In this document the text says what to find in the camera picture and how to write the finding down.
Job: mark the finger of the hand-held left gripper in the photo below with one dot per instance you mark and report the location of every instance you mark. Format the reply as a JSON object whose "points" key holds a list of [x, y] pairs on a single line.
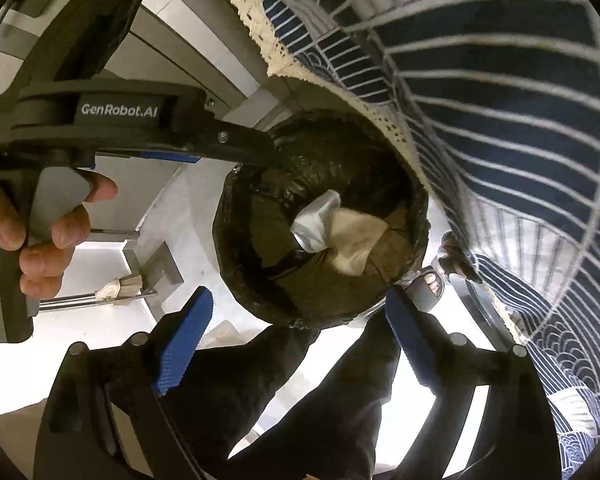
{"points": [[240, 140], [170, 158]]}

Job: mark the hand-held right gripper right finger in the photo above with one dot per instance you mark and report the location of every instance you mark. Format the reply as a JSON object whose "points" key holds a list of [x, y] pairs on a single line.
{"points": [[410, 340]]}

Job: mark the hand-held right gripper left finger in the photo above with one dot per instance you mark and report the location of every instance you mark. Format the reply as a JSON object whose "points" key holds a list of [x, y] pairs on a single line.
{"points": [[182, 347]]}

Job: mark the black lined trash bin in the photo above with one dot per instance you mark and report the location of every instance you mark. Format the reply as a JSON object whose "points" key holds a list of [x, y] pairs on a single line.
{"points": [[260, 280]]}

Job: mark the person's left hand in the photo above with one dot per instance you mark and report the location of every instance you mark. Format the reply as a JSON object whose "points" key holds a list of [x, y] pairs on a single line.
{"points": [[2, 220]]}

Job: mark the grey slipper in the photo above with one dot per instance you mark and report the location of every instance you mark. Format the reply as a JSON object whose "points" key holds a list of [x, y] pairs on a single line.
{"points": [[455, 265], [427, 290]]}

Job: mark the white crumpled plastic wrapper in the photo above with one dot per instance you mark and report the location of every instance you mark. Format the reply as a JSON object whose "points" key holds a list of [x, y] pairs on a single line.
{"points": [[312, 225]]}

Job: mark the tan paper napkin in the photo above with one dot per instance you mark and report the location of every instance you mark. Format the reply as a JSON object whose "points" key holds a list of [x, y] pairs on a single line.
{"points": [[352, 240]]}

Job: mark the blue patterned tablecloth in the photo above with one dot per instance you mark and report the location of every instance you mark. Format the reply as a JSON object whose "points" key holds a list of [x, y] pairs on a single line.
{"points": [[505, 110]]}

